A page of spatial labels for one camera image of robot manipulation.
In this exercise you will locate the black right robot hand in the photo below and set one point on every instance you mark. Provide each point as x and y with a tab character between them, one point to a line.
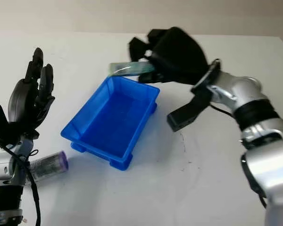
179	56

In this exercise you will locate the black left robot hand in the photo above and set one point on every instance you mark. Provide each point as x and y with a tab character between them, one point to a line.
22	100

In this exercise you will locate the green tube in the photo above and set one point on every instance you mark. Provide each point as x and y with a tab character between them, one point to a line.
127	68

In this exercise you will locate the purple-capped printed bag roll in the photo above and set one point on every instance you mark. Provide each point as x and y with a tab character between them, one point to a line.
49	164

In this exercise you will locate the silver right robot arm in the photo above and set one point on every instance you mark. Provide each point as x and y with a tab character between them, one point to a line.
268	146

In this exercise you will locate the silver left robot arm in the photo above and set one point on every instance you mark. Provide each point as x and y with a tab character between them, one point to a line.
4	171

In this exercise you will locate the blue plastic tray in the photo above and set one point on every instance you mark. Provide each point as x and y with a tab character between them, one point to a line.
113	122

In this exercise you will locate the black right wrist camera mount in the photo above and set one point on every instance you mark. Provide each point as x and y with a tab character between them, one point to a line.
191	110

